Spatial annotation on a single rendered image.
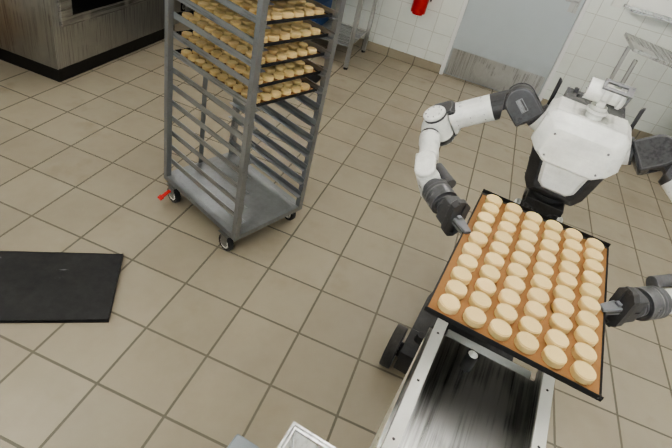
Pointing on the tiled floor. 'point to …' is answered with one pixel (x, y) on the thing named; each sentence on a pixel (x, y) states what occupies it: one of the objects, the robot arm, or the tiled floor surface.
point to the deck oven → (80, 4)
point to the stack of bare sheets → (57, 286)
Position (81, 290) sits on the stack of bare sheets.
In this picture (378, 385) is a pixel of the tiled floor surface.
